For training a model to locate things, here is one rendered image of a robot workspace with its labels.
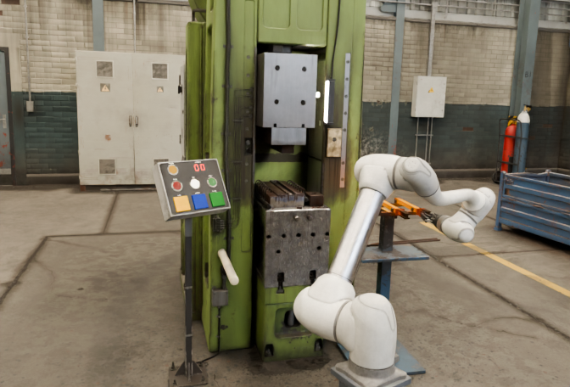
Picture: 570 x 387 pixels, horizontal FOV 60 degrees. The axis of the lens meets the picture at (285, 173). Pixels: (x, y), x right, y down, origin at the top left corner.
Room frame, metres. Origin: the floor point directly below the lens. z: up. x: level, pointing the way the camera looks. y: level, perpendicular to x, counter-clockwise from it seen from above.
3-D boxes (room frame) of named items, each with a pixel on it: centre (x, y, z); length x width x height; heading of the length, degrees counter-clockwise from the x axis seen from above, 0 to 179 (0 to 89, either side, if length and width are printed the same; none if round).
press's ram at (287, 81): (2.95, 0.00, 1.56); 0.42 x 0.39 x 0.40; 15
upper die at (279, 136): (2.94, 0.04, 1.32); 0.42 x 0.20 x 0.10; 15
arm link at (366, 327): (1.60, -0.31, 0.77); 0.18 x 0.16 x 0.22; 51
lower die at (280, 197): (2.94, 0.04, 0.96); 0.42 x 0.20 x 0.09; 15
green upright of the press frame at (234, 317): (3.01, 0.36, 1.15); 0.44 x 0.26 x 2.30; 15
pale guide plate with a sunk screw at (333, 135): (2.95, -0.29, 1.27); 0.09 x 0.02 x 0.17; 105
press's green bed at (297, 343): (2.97, -0.01, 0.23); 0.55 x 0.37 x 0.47; 15
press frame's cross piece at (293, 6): (3.10, 0.04, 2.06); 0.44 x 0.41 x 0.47; 15
